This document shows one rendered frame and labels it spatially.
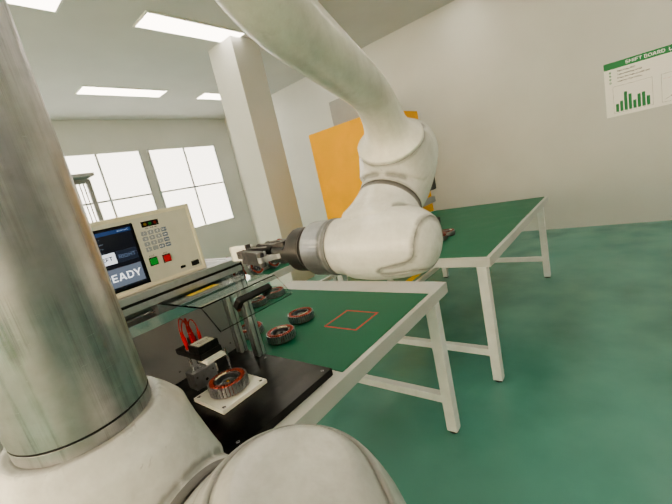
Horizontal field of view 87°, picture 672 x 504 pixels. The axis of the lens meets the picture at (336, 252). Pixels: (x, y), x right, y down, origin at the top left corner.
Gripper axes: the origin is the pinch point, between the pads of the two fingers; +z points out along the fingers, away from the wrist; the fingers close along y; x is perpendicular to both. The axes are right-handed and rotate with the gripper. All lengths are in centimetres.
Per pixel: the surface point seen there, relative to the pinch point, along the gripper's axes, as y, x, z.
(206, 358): 1.2, -30.6, 33.5
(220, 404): -3.0, -40.4, 24.9
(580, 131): 511, -1, -18
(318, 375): 18.6, -41.8, 8.5
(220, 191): 446, 41, 670
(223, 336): 19, -35, 54
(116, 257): -9.0, 3.4, 42.0
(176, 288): 2.0, -9.6, 39.2
